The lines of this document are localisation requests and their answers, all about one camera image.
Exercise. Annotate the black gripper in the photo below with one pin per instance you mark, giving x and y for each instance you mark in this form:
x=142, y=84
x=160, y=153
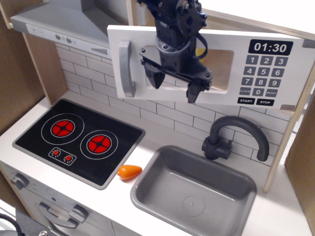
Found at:
x=180, y=62

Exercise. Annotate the white toy microwave door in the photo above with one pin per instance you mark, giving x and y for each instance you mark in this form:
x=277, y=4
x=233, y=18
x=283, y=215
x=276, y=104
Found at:
x=254, y=69

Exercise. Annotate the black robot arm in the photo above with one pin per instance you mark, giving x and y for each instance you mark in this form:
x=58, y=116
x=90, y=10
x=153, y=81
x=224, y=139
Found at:
x=179, y=45

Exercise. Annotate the orange toy carrot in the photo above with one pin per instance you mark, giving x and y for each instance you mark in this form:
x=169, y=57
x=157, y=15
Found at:
x=126, y=172

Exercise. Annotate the black toy stove top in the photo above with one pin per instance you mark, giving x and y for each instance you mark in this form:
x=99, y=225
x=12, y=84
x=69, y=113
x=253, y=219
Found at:
x=80, y=142

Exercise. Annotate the grey range hood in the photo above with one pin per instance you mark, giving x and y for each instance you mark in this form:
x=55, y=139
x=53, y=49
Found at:
x=80, y=24

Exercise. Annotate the grey toy sink basin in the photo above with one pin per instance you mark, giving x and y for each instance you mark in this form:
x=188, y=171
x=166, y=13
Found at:
x=194, y=194

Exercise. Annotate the brown cardboard panel right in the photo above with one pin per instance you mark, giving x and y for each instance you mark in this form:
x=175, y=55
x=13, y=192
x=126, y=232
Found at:
x=300, y=164

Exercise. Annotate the grey oven knob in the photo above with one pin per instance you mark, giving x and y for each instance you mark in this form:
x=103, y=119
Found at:
x=20, y=181

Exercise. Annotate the grey microwave door handle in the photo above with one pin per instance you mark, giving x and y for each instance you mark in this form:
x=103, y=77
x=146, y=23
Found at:
x=128, y=84

